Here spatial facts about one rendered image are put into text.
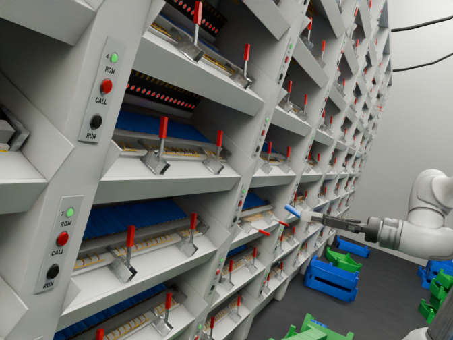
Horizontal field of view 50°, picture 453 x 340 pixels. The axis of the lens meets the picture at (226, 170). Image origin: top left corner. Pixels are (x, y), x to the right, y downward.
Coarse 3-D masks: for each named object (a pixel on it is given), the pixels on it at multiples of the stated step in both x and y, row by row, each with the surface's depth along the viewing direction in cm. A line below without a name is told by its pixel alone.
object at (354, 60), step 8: (352, 32) 205; (352, 40) 204; (344, 48) 197; (352, 48) 206; (344, 56) 238; (352, 56) 216; (360, 56) 245; (352, 64) 228; (360, 64) 245; (352, 72) 242
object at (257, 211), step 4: (256, 208) 168; (260, 208) 171; (264, 208) 175; (268, 208) 179; (244, 212) 153; (248, 212) 157; (252, 212) 160; (256, 212) 164; (260, 212) 171; (268, 212) 180; (240, 216) 148; (244, 216) 151; (248, 216) 156; (252, 216) 163; (256, 216) 165; (260, 216) 168; (240, 220) 150; (248, 220) 155; (252, 220) 158
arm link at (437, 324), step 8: (448, 296) 99; (448, 304) 98; (440, 312) 100; (448, 312) 97; (432, 320) 102; (440, 320) 99; (448, 320) 97; (424, 328) 105; (432, 328) 101; (440, 328) 98; (448, 328) 97; (408, 336) 104; (416, 336) 102; (424, 336) 102; (432, 336) 100; (440, 336) 98; (448, 336) 97
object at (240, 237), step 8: (248, 192) 190; (256, 192) 190; (264, 192) 189; (264, 200) 189; (272, 200) 188; (272, 208) 186; (280, 208) 187; (272, 216) 185; (280, 216) 187; (256, 224) 161; (264, 224) 168; (272, 224) 175; (240, 232) 129; (256, 232) 154; (232, 240) 130; (240, 240) 140; (248, 240) 153; (232, 248) 139
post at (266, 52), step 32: (224, 0) 121; (224, 32) 121; (256, 32) 118; (288, 32) 116; (256, 64) 118; (288, 64) 124; (224, 128) 121; (256, 128) 118; (256, 160) 127; (224, 192) 121; (224, 224) 121; (224, 256) 129
